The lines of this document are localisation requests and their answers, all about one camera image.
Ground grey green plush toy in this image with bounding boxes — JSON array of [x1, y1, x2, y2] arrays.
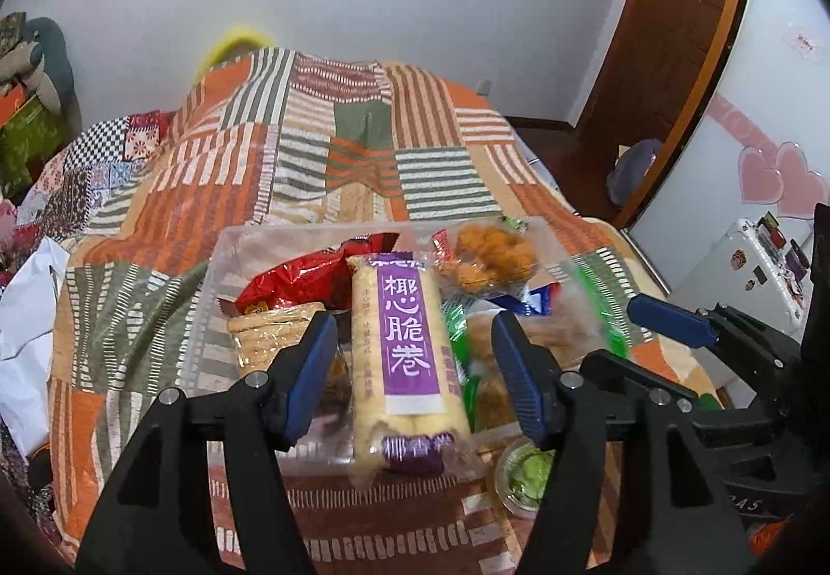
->
[[0, 10, 75, 115]]

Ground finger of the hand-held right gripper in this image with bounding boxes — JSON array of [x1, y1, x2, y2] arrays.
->
[[627, 295, 801, 385], [580, 351, 698, 417]]

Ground brown wooden door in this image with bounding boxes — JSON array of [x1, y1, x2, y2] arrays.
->
[[574, 0, 746, 141]]

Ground purple label roll packet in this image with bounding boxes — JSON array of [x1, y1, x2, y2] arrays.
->
[[347, 251, 471, 485]]

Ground white case with stickers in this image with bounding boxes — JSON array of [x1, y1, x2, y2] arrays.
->
[[668, 217, 814, 343]]

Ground small cup of green snack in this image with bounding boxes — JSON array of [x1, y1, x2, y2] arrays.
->
[[496, 439, 555, 517]]

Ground grey bag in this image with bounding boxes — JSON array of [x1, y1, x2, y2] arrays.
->
[[607, 138, 663, 208]]

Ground yellow foam tube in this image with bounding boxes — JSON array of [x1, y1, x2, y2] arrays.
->
[[195, 23, 276, 89]]

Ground clear plastic container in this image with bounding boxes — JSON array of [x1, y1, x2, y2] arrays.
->
[[195, 218, 585, 473]]

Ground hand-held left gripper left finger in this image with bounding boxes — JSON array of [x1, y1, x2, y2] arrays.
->
[[76, 310, 339, 575]]

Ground blue white snack packet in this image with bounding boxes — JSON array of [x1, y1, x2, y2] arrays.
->
[[515, 282, 564, 318]]

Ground large pink heart sticker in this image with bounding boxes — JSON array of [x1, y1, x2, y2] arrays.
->
[[771, 142, 830, 219]]

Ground striped patchwork blanket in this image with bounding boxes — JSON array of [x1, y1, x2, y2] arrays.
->
[[48, 48, 721, 575]]

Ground red snack packet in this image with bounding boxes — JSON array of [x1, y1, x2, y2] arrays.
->
[[234, 232, 402, 317]]

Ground green label snack packet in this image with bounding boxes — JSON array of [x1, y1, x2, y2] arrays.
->
[[444, 299, 520, 432]]

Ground green patterned bag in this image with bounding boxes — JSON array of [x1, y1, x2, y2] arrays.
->
[[0, 95, 66, 193]]

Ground white wardrobe sliding door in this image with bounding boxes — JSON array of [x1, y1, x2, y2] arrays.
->
[[629, 0, 830, 291]]

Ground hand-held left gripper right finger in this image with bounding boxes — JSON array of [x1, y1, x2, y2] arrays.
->
[[491, 312, 756, 575]]

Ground white red paper sticker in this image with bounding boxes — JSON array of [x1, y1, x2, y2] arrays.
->
[[781, 23, 821, 57]]

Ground small pink heart sticker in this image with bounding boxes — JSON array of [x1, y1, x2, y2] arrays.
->
[[736, 143, 782, 206]]

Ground orange fried snack packet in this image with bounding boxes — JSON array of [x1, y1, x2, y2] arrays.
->
[[431, 220, 541, 296]]

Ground clear cracker packet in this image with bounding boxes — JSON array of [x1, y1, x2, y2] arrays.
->
[[227, 301, 325, 385]]

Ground checkered patchwork quilt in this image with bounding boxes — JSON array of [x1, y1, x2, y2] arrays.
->
[[0, 111, 171, 485]]

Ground white cloth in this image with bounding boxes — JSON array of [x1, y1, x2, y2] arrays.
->
[[0, 238, 69, 459]]

